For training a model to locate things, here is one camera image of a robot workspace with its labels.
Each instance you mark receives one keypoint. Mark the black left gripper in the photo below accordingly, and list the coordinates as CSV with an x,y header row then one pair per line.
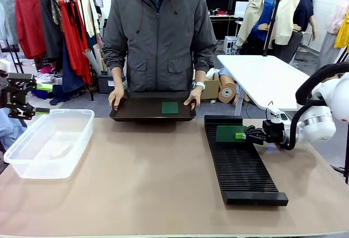
x,y
11,94

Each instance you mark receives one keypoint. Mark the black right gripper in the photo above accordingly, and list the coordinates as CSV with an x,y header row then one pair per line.
x,y
274,131

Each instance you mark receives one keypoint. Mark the green PCB board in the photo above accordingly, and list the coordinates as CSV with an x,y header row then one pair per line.
x,y
170,107
227,133

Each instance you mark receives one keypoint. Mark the black plastic tray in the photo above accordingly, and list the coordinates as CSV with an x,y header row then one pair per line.
x,y
141,111

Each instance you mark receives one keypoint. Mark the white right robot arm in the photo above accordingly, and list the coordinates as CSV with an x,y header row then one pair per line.
x,y
324,112

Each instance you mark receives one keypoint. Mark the person's right forearm grey sleeve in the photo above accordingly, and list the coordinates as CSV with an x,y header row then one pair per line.
x,y
115,55

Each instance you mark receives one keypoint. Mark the person's left forearm grey sleeve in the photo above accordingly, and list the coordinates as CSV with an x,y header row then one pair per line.
x,y
203,58

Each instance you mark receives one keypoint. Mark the person's left hand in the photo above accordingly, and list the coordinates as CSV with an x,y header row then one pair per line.
x,y
193,97

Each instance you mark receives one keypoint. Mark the person's right hand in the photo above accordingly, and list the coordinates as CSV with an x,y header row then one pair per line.
x,y
116,98

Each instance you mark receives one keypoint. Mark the black slotted PCB rack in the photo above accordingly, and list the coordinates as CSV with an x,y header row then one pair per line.
x,y
240,164

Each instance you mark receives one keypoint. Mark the navy blue hanging garment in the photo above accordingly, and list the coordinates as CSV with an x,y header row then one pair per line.
x,y
69,77

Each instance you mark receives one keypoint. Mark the light blue cloth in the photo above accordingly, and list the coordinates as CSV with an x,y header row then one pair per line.
x,y
12,128

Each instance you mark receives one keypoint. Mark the clear plastic storage box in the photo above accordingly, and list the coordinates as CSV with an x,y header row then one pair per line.
x,y
49,145

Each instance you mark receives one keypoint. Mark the cardboard tape spool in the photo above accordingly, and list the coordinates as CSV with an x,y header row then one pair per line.
x,y
227,92

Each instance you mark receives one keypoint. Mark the white side table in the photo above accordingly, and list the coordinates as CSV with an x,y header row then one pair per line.
x,y
261,77

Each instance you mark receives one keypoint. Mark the brown cardboard box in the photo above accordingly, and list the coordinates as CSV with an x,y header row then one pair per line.
x,y
211,86

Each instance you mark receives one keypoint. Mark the long red hanging dress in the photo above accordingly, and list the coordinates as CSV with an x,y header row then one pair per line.
x,y
76,44

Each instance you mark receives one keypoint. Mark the grey storage bin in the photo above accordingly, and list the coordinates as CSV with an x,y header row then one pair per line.
x,y
105,83

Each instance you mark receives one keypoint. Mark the beige paper rolls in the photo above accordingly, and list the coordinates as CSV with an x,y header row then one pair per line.
x,y
95,58

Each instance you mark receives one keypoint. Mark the dark grey hanging garment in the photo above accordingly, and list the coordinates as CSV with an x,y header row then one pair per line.
x,y
51,30

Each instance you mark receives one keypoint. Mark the white wristwatch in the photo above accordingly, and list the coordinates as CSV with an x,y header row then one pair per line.
x,y
199,85

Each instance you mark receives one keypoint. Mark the red hanging garment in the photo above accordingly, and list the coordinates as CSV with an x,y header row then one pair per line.
x,y
30,22

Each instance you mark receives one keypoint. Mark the light grey hanging garment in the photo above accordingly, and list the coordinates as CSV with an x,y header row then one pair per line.
x,y
6,14

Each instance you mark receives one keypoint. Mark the cream hanging garment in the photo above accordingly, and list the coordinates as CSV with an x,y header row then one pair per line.
x,y
90,14

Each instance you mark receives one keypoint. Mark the black floor stand leg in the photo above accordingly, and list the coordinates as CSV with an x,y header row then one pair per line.
x,y
344,173

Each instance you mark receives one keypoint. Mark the black tripod pole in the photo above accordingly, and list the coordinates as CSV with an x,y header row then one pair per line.
x,y
272,22

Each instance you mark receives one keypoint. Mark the mannequin pink top grey skirt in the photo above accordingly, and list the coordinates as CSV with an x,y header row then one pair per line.
x,y
331,38

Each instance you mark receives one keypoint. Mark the mannequin beige jacket blue shirt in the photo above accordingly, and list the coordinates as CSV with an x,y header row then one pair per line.
x,y
259,11

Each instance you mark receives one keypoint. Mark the mannequin cream jacket navy shirt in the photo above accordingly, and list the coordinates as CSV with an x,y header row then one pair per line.
x,y
295,17

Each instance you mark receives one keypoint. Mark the white board panel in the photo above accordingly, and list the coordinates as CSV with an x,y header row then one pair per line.
x,y
241,8

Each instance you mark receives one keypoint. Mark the person torso grey jacket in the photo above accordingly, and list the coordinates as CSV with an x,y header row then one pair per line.
x,y
158,36

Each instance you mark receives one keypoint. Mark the yellow garment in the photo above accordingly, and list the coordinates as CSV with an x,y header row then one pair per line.
x,y
343,30

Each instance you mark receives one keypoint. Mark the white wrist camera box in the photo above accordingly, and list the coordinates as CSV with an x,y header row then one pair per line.
x,y
278,115

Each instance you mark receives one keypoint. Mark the black clothes rack frame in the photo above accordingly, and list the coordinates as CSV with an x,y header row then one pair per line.
x,y
88,17

